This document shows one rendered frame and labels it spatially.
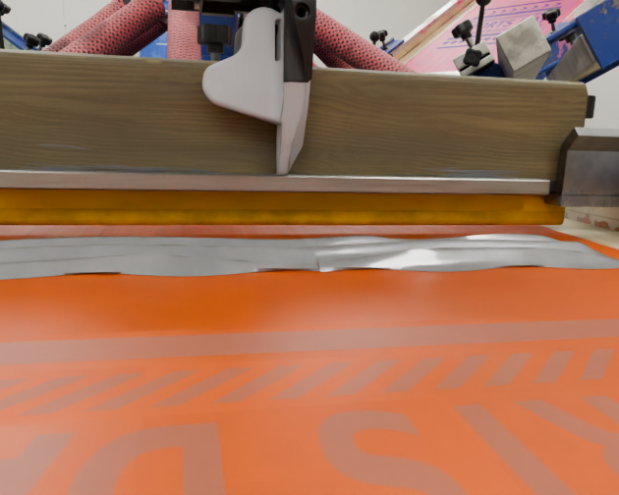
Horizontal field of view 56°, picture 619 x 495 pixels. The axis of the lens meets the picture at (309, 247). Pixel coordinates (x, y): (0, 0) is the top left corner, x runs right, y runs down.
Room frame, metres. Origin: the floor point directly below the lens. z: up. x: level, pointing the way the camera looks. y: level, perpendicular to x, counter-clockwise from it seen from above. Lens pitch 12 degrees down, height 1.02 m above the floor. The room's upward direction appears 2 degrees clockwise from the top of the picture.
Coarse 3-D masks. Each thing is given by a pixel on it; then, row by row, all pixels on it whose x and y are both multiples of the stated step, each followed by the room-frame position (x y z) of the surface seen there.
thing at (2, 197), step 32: (0, 192) 0.34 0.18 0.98; (32, 192) 0.34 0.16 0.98; (64, 192) 0.35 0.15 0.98; (96, 192) 0.35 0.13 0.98; (128, 192) 0.35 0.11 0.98; (160, 192) 0.36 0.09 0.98; (192, 192) 0.36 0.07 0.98; (224, 192) 0.37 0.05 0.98; (256, 192) 0.37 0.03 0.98; (288, 192) 0.38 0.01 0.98; (320, 192) 0.38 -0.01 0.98
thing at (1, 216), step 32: (0, 224) 0.34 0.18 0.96; (32, 224) 0.34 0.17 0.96; (64, 224) 0.35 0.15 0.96; (96, 224) 0.35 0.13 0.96; (128, 224) 0.36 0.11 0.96; (160, 224) 0.36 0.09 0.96; (192, 224) 0.36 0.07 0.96; (224, 224) 0.37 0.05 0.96; (256, 224) 0.37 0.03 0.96; (288, 224) 0.38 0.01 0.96; (320, 224) 0.38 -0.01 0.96; (352, 224) 0.39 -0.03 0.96; (384, 224) 0.39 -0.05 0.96; (416, 224) 0.40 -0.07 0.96; (448, 224) 0.40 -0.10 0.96; (480, 224) 0.41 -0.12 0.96; (512, 224) 0.41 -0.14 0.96; (544, 224) 0.42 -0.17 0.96
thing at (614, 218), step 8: (568, 208) 0.49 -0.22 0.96; (576, 208) 0.48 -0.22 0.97; (584, 208) 0.48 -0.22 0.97; (592, 208) 0.46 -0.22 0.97; (600, 208) 0.46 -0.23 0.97; (608, 208) 0.45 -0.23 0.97; (616, 208) 0.44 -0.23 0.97; (568, 216) 0.49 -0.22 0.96; (576, 216) 0.48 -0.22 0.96; (584, 216) 0.47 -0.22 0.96; (592, 216) 0.46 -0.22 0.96; (600, 216) 0.46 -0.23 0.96; (608, 216) 0.45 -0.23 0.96; (616, 216) 0.44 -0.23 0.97; (592, 224) 0.46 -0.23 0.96; (600, 224) 0.45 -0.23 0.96; (608, 224) 0.45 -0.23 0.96; (616, 224) 0.44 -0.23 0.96
